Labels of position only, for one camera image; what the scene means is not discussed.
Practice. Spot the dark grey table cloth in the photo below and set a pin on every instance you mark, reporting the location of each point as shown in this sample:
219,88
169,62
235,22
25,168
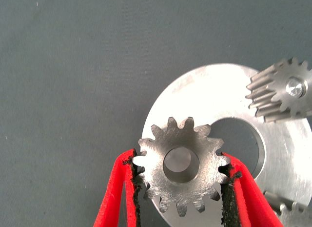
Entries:
73,66

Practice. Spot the small steel planetary gear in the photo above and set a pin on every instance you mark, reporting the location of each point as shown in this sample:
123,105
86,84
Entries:
270,100
180,139
290,212

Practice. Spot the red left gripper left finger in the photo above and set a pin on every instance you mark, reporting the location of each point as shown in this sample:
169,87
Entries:
114,192

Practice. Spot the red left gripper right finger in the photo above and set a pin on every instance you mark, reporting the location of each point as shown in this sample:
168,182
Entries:
251,195

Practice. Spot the round metal carrier plate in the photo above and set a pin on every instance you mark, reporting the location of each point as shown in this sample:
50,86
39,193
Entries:
219,90

